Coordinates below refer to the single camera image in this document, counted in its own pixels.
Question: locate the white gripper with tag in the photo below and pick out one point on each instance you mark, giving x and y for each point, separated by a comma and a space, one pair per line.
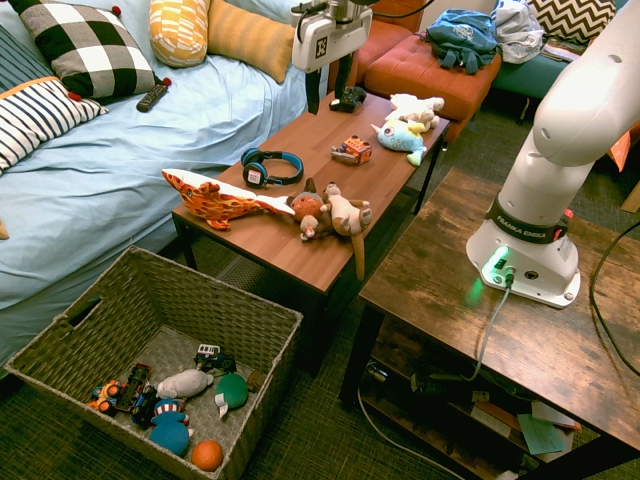
340, 40

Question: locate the orange toy car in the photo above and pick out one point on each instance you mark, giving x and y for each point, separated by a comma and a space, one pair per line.
354, 150

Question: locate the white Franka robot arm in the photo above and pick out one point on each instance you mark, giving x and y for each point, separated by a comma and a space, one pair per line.
550, 150

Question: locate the woven grey storage basket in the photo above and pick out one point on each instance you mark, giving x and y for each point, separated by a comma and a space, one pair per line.
125, 295

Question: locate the blue white toy truck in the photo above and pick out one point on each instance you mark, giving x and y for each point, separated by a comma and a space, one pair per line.
212, 356

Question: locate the dark blue toy car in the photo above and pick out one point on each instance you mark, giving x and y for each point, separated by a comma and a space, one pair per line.
145, 407

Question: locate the orange toy monster truck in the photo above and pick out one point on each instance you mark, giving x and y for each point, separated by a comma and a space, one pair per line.
105, 395

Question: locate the black game controller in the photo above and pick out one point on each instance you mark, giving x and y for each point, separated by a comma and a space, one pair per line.
356, 96

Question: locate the orange armchair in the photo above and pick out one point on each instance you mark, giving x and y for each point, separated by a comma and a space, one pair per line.
385, 30

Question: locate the blue yellow narwhal plush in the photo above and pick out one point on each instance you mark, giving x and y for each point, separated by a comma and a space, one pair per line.
397, 137

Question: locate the white unicorn plush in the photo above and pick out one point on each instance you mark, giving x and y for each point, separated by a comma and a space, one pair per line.
415, 106

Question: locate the mustard yellow pillow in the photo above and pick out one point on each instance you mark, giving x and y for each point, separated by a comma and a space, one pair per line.
250, 35

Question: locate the orange tufted ottoman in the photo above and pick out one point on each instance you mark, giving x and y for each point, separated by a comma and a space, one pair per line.
425, 75

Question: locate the black blue headphones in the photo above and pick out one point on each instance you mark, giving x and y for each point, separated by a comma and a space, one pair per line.
255, 172

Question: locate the brown white ferret plush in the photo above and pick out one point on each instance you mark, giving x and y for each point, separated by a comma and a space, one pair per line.
347, 212

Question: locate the blue backpack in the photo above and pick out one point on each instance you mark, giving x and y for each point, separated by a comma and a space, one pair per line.
462, 35

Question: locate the wooden coffee table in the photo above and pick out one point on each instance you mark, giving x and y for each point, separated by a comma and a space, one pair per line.
305, 240

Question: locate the orange flame whale plush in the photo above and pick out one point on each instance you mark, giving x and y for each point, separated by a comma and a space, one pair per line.
220, 200

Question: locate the yellow patterned bolster pillow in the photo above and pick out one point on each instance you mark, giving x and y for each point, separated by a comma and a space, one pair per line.
177, 30

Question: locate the black remote control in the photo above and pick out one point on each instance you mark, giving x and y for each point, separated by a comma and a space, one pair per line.
151, 98

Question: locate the white cloth bundle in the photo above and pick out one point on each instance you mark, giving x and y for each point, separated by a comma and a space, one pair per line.
517, 30

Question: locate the teal couch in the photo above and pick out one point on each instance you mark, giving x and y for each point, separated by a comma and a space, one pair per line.
525, 77

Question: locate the light blue covered sofa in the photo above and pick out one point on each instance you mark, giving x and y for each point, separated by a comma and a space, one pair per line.
125, 165

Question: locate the black white checkered pillow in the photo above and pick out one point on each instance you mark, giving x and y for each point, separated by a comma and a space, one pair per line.
95, 45

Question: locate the black white chevron pillow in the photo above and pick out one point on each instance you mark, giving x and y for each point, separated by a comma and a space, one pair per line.
570, 17

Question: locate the white navy striped pillow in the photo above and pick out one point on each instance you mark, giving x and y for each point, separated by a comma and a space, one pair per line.
35, 115

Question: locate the rustic wooden robot table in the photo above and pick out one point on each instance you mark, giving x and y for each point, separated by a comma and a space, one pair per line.
500, 340

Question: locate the blue striped pillow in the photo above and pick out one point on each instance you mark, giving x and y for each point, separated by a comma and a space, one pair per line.
20, 65

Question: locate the black power adapter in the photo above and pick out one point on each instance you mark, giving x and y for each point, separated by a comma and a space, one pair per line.
435, 384

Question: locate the green round plush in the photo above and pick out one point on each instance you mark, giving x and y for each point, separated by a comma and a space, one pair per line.
231, 391

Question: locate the grey seal plush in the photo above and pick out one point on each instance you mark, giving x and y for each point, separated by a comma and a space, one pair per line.
185, 384

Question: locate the small mustard cushion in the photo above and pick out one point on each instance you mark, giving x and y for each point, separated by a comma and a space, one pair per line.
3, 230

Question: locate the blue star hero plush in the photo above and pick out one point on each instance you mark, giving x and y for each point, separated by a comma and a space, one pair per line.
170, 430

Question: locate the orange ball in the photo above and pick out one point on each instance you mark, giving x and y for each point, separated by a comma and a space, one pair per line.
207, 456

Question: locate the green paper sheet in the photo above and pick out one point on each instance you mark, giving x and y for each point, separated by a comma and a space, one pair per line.
540, 434

